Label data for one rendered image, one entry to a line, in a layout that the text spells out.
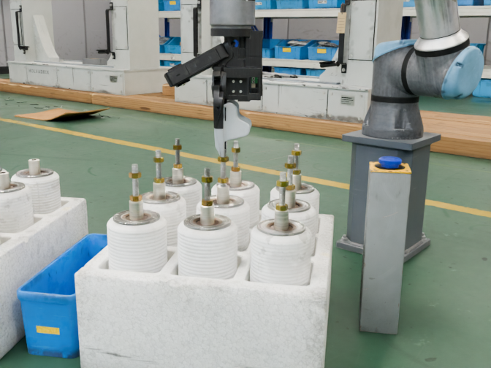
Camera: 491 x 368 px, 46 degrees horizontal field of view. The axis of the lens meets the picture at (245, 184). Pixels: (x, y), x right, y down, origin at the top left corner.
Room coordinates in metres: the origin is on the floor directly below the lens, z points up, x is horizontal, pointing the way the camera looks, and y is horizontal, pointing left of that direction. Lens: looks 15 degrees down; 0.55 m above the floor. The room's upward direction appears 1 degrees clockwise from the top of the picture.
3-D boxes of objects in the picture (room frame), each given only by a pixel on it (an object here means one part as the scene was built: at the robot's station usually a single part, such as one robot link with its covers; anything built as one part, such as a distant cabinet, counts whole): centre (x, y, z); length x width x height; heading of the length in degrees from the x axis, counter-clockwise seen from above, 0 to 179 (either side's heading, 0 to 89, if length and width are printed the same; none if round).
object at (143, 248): (0.89, 0.18, 0.16); 0.10 x 0.10 x 0.18
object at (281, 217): (0.85, -0.06, 0.26); 0.02 x 0.02 x 0.03
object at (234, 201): (0.99, 0.04, 0.25); 0.08 x 0.08 x 0.01
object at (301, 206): (0.97, -0.08, 0.25); 0.08 x 0.08 x 0.01
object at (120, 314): (0.99, 0.04, 0.09); 0.39 x 0.39 x 0.18; 80
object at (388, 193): (1.01, -0.26, 0.16); 0.07 x 0.07 x 0.31; 80
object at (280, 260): (0.85, -0.06, 0.16); 0.10 x 0.10 x 0.18
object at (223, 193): (0.99, 0.04, 0.26); 0.02 x 0.02 x 0.03
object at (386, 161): (1.01, -0.26, 0.32); 0.04 x 0.04 x 0.02
